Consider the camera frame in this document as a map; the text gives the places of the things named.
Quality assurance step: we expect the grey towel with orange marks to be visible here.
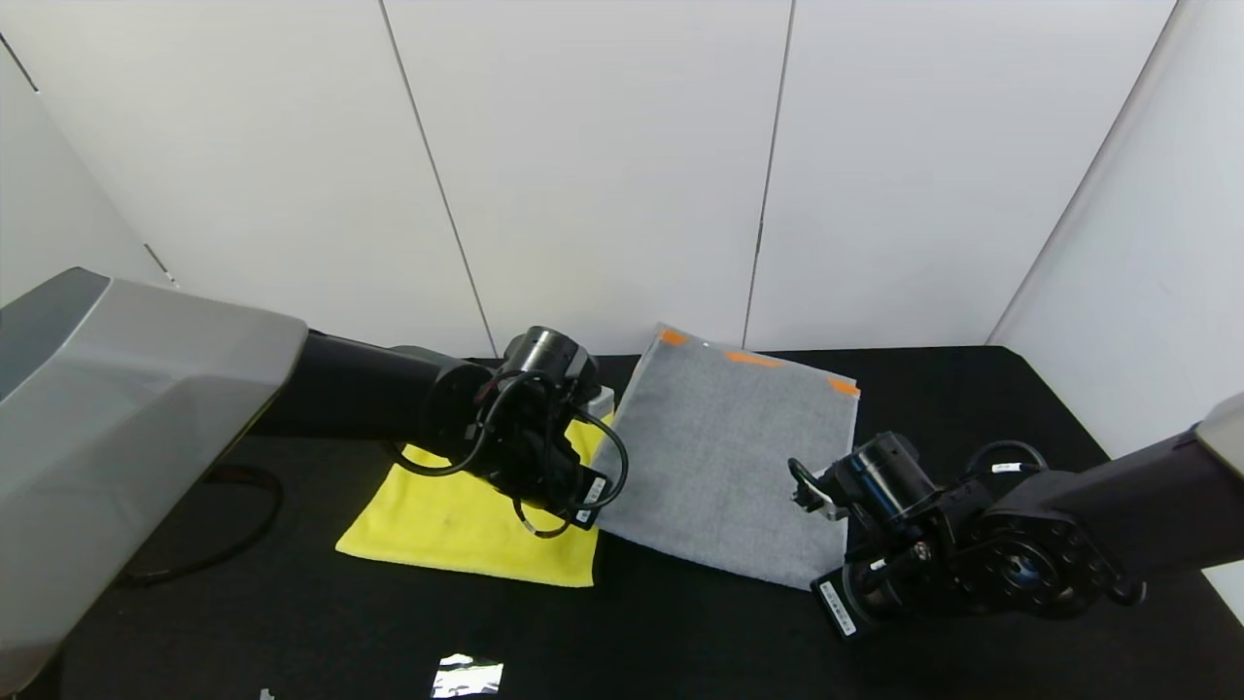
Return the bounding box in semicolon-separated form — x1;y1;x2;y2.
595;324;861;591

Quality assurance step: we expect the black braided cable hose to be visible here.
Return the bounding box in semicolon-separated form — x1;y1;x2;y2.
117;465;285;589

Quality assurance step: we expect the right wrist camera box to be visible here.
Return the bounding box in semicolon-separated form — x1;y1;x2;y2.
792;474;839;518

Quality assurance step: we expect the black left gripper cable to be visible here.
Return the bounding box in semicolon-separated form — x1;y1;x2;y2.
389;374;630;539

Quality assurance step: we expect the yellow towel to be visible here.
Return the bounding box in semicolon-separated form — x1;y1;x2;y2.
335;413;615;589

